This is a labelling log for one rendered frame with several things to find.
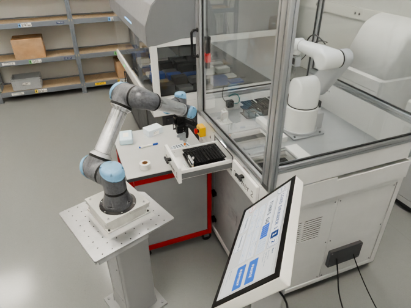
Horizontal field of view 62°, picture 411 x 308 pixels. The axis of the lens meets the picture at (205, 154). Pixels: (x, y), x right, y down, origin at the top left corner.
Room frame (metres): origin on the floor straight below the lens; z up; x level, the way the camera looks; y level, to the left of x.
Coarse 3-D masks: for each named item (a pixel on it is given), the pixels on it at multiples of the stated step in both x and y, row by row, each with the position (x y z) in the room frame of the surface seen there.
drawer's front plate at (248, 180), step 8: (232, 160) 1.67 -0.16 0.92; (232, 168) 1.67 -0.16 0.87; (240, 168) 1.58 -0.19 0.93; (248, 176) 1.51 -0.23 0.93; (240, 184) 1.56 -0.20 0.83; (248, 184) 1.48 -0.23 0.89; (256, 184) 1.43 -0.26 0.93; (248, 192) 1.48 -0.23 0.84; (256, 192) 1.41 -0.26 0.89; (256, 200) 1.41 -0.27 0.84
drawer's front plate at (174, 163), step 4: (168, 148) 1.80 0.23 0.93; (168, 152) 1.77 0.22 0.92; (168, 156) 1.77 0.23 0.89; (172, 156) 1.71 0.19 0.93; (172, 160) 1.68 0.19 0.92; (176, 160) 1.67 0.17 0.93; (168, 164) 1.79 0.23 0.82; (172, 164) 1.69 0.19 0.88; (176, 164) 1.62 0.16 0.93; (176, 168) 1.62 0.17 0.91; (180, 168) 1.59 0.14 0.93; (180, 172) 1.59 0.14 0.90; (176, 176) 1.63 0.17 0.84; (180, 176) 1.59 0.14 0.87; (180, 180) 1.59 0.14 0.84
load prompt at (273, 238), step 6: (282, 192) 1.08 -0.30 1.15; (282, 198) 1.03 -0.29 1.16; (276, 204) 1.02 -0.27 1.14; (282, 204) 0.99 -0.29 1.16; (276, 210) 0.98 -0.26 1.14; (282, 210) 0.95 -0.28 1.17; (276, 216) 0.94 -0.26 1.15; (282, 216) 0.91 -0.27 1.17; (276, 222) 0.90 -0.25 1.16; (276, 228) 0.87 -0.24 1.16; (270, 234) 0.86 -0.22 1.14; (276, 234) 0.84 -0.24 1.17; (270, 240) 0.83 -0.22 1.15; (276, 240) 0.80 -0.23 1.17; (270, 246) 0.80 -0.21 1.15
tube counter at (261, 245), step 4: (264, 220) 0.98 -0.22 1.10; (268, 220) 0.96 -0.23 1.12; (264, 224) 0.95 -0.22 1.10; (268, 224) 0.93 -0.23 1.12; (264, 228) 0.93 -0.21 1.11; (268, 228) 0.91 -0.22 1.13; (264, 232) 0.90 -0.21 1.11; (260, 236) 0.89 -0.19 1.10; (264, 236) 0.87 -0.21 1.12; (260, 240) 0.87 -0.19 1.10; (264, 240) 0.85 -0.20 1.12; (260, 244) 0.85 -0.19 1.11; (264, 244) 0.83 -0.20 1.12; (260, 248) 0.83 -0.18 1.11; (264, 248) 0.81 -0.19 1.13; (256, 252) 0.82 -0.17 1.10
